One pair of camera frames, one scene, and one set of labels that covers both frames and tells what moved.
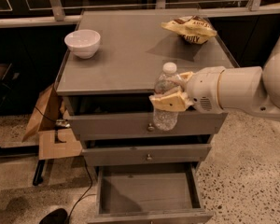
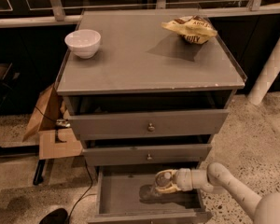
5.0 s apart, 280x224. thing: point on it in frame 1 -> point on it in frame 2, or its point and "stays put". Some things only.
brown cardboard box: [50, 108] stays put
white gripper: [203, 88] -> [182, 179]
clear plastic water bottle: [166, 119] -> [165, 181]
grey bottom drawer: [151, 193] stays put
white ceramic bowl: [83, 43] stays put
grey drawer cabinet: [106, 78] stays put
